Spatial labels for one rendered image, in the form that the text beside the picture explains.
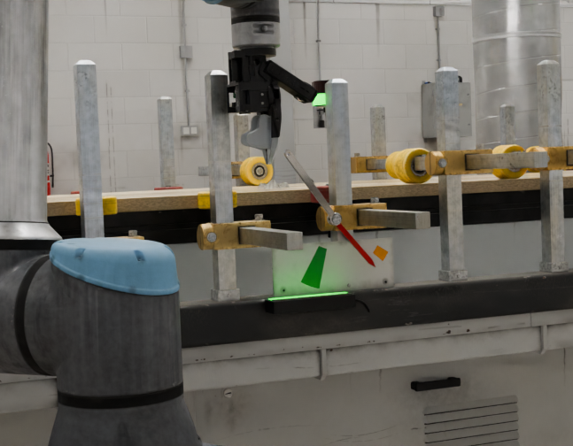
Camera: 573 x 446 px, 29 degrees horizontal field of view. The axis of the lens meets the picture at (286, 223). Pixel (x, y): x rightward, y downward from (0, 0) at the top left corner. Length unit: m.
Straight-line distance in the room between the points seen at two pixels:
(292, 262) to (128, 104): 7.37
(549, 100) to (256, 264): 0.72
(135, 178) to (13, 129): 8.05
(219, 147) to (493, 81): 4.14
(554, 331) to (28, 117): 1.43
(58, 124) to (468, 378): 6.98
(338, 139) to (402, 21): 8.35
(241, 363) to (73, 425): 0.90
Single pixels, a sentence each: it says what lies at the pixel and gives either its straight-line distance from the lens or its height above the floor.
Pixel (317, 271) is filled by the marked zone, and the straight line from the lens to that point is 2.18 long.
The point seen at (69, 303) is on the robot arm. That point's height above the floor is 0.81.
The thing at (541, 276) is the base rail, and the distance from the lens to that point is 2.42.
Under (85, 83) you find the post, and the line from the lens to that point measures 2.05.
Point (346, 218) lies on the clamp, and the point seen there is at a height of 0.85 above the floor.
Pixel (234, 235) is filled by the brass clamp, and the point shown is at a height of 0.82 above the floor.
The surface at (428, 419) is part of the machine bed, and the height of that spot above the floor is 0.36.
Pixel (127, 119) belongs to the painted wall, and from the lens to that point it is 9.45.
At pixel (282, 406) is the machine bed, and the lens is 2.47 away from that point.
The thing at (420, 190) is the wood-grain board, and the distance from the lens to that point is 2.51.
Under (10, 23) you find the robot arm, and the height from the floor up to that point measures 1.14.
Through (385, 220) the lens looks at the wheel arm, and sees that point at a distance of 2.10.
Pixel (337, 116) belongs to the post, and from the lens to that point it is 2.20.
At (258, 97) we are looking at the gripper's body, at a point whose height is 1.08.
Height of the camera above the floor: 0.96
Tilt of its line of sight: 3 degrees down
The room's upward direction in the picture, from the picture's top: 2 degrees counter-clockwise
